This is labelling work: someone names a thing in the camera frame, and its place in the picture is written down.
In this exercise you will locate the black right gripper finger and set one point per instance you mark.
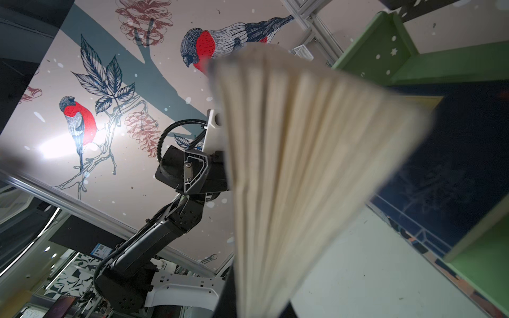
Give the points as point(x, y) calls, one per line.
point(227, 304)

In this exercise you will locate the blue book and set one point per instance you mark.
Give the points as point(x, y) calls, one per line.
point(459, 173)
point(305, 148)

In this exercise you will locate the colourful cartoon cover book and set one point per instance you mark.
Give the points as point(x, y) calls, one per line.
point(467, 289)

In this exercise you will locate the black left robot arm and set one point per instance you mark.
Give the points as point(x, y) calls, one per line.
point(123, 278)

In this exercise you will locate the green wooden shelf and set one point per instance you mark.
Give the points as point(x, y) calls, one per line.
point(386, 55)

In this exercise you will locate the white wire mesh basket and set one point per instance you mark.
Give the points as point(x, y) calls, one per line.
point(302, 52)

